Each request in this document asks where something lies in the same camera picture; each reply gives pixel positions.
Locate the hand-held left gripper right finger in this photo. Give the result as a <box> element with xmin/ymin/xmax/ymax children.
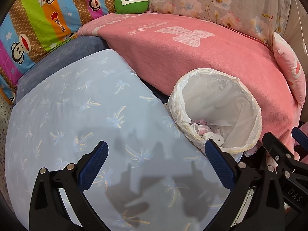
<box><xmin>204</xmin><ymin>139</ymin><xmax>285</xmax><ymax>231</ymax></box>

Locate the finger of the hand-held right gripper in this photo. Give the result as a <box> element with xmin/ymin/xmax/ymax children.
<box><xmin>292</xmin><ymin>127</ymin><xmax>308</xmax><ymax>160</ymax></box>
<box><xmin>262</xmin><ymin>132</ymin><xmax>308</xmax><ymax>210</ymax></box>

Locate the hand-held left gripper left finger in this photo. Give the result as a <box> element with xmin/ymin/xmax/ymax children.
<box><xmin>29</xmin><ymin>141</ymin><xmax>110</xmax><ymax>231</ymax></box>

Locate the pale pink cloth scrap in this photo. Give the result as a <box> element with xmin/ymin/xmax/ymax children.
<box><xmin>191</xmin><ymin>118</ymin><xmax>211</xmax><ymax>135</ymax></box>

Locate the white lined trash bin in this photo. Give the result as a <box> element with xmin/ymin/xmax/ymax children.
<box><xmin>168</xmin><ymin>68</ymin><xmax>263</xmax><ymax>156</ymax></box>

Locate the pink blanket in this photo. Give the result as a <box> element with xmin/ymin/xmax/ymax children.
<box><xmin>77</xmin><ymin>12</ymin><xmax>302</xmax><ymax>160</ymax></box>

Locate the striped monkey print pillow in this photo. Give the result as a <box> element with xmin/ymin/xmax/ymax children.
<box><xmin>0</xmin><ymin>0</ymin><xmax>124</xmax><ymax>105</ymax></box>

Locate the pink patterned pillow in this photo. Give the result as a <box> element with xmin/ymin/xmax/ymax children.
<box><xmin>272</xmin><ymin>32</ymin><xmax>306</xmax><ymax>107</ymax></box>

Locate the floral beige pillow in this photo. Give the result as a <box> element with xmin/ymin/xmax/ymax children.
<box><xmin>120</xmin><ymin>0</ymin><xmax>292</xmax><ymax>45</ymax></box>

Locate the light blue palm print cloth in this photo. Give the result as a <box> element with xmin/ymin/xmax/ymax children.
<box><xmin>5</xmin><ymin>49</ymin><xmax>232</xmax><ymax>231</ymax></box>

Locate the blue-grey cushion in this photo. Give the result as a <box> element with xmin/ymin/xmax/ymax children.
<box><xmin>16</xmin><ymin>36</ymin><xmax>109</xmax><ymax>106</ymax></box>

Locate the green plush cushion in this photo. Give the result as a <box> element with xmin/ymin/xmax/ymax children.
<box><xmin>114</xmin><ymin>0</ymin><xmax>149</xmax><ymax>15</ymax></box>

